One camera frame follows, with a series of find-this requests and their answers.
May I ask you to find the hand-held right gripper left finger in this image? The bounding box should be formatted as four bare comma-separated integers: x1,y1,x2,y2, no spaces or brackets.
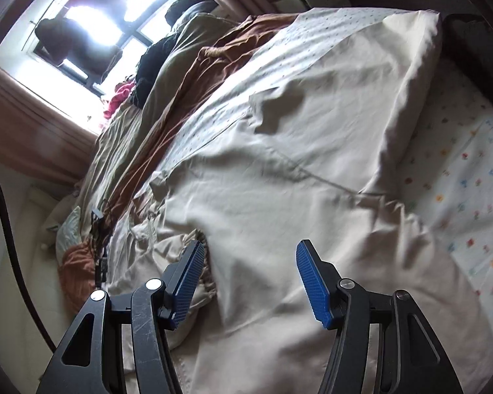
41,240,208,394

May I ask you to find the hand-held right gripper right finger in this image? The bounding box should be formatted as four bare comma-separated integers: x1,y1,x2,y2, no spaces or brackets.
296,239,464,394

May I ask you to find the large beige garment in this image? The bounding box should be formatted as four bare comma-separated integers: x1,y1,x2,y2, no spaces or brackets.
107,7,493,394

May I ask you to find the black clothes pile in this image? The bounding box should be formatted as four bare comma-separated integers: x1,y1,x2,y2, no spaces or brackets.
134,35,179,109

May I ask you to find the grey clothes pile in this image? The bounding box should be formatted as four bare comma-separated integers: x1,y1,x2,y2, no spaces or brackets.
164,0,219,25

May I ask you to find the pale green pillow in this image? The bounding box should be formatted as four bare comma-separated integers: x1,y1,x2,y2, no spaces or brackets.
45,205,83,255

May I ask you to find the flower printed bed sheet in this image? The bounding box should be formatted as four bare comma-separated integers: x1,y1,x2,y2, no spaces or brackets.
398,55,493,337

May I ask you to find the pink cloth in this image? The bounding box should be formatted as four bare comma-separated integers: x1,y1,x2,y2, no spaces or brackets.
103,81,137,120

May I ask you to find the brown curtain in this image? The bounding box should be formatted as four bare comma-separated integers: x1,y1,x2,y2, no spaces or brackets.
0,66,101,185

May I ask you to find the brown blanket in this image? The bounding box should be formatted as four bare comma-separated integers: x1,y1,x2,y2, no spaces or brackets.
60,13,300,317

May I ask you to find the khaki quilt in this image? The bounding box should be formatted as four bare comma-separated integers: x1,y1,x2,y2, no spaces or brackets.
86,12,231,234

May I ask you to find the black cable bundle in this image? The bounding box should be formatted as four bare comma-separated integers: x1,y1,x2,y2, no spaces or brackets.
88,199,116,288

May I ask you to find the thick black cable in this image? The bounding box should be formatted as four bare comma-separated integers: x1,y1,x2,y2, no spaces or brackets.
0,162,58,360

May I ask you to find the window with dark frame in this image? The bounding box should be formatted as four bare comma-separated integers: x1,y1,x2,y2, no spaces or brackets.
25,0,198,95

